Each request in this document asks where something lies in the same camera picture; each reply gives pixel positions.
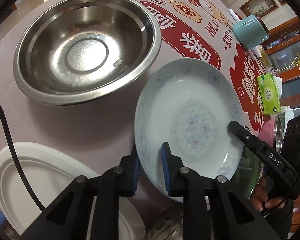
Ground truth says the green plate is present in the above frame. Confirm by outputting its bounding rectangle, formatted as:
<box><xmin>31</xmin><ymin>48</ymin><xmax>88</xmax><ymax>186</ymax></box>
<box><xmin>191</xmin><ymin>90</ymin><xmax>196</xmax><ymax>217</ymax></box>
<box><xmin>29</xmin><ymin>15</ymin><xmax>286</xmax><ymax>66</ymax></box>
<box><xmin>230</xmin><ymin>147</ymin><xmax>263</xmax><ymax>199</ymax></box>

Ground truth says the pink bowl with steel liner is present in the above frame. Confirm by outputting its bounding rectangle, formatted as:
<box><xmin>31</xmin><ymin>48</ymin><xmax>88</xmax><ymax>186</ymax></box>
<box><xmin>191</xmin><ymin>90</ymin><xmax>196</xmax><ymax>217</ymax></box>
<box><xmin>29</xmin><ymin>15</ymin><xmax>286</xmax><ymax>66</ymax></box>
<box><xmin>258</xmin><ymin>116</ymin><xmax>284</xmax><ymax>153</ymax></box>

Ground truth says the blue patterned ceramic plate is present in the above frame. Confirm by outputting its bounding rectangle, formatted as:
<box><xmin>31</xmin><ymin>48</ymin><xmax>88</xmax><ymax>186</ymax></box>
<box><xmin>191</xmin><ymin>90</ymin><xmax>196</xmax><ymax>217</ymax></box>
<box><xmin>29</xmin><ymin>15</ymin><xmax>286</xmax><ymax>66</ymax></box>
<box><xmin>134</xmin><ymin>58</ymin><xmax>243</xmax><ymax>194</ymax></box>

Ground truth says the round steel bowl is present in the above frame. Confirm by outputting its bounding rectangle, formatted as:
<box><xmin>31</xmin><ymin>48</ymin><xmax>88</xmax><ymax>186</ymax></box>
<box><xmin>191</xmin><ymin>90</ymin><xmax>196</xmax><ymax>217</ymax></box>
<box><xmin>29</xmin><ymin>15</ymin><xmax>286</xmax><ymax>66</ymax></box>
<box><xmin>146</xmin><ymin>208</ymin><xmax>183</xmax><ymax>239</ymax></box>

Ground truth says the white paper plate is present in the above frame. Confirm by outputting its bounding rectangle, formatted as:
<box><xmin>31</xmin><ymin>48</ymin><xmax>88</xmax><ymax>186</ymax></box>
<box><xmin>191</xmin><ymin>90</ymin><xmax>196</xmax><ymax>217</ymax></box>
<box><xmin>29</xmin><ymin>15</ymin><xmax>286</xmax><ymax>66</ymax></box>
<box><xmin>0</xmin><ymin>142</ymin><xmax>146</xmax><ymax>239</ymax></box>

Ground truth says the large flat-bottom steel bowl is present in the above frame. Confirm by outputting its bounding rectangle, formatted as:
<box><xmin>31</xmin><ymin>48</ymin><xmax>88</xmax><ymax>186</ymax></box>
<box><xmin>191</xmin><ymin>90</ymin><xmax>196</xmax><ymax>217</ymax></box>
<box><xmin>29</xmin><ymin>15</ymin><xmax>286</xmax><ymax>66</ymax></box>
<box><xmin>13</xmin><ymin>0</ymin><xmax>161</xmax><ymax>106</ymax></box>

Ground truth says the person's right hand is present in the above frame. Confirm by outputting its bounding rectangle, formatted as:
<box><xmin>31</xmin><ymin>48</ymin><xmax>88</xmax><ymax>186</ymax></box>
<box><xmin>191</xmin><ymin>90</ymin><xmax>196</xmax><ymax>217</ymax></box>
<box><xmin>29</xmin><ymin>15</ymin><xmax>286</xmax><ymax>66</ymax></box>
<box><xmin>250</xmin><ymin>176</ymin><xmax>294</xmax><ymax>216</ymax></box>

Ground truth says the white countertop sterilizer cabinet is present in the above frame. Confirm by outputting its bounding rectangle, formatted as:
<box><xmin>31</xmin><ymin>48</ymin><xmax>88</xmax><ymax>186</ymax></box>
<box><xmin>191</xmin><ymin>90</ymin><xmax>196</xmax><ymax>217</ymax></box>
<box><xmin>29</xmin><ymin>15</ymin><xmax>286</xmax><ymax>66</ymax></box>
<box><xmin>274</xmin><ymin>107</ymin><xmax>300</xmax><ymax>133</ymax></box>

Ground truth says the green tissue pack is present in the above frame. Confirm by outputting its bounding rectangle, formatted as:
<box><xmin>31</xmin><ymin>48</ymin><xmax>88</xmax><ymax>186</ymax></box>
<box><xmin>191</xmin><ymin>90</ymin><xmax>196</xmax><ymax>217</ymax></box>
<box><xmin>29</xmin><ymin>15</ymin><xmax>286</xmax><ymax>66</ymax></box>
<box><xmin>257</xmin><ymin>73</ymin><xmax>281</xmax><ymax>115</ymax></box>

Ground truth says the light blue canister brown lid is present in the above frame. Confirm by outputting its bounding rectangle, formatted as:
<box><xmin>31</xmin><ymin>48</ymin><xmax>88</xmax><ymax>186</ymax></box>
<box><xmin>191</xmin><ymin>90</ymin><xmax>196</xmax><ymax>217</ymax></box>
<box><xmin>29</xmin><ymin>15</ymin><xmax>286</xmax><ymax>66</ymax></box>
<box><xmin>232</xmin><ymin>15</ymin><xmax>269</xmax><ymax>50</ymax></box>

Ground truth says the black cable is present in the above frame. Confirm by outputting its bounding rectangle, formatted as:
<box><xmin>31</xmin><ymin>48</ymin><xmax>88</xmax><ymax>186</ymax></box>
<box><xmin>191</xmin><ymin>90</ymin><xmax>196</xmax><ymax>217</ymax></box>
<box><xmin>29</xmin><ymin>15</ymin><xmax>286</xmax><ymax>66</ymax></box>
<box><xmin>0</xmin><ymin>93</ymin><xmax>46</xmax><ymax>212</ymax></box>

